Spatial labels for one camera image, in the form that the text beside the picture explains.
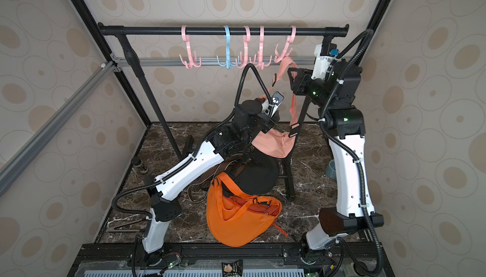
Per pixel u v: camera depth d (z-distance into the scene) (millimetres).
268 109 537
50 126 614
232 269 695
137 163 918
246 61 554
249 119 479
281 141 820
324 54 473
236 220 778
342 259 703
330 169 925
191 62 557
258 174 918
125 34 503
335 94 418
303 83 515
